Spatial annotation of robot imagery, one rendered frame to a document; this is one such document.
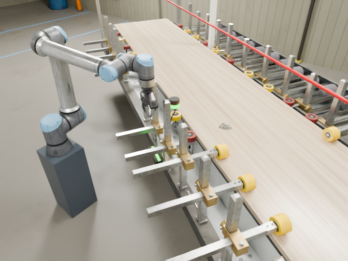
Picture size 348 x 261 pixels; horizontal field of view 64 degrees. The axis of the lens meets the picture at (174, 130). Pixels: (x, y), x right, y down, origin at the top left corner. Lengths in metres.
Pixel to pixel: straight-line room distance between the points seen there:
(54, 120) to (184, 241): 1.30
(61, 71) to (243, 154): 1.27
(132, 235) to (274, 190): 1.27
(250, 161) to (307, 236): 0.47
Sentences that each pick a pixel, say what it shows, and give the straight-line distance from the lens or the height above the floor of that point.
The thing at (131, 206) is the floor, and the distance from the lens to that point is 2.52.
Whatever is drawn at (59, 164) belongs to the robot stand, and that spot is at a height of 0.57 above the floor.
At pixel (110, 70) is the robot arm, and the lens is 1.48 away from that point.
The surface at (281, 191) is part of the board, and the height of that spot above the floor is 0.90.
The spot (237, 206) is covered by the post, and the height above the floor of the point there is 1.12.
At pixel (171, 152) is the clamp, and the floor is 0.84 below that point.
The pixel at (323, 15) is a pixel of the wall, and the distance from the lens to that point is 5.26.
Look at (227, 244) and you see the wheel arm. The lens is 1.17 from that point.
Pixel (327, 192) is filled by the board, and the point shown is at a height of 0.90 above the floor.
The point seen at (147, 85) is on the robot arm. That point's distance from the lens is 1.57.
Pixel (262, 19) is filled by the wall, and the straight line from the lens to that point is 5.63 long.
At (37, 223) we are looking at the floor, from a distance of 2.65.
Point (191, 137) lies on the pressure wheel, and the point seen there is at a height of 0.91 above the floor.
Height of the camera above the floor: 1.94
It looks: 36 degrees down
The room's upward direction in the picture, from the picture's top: 1 degrees counter-clockwise
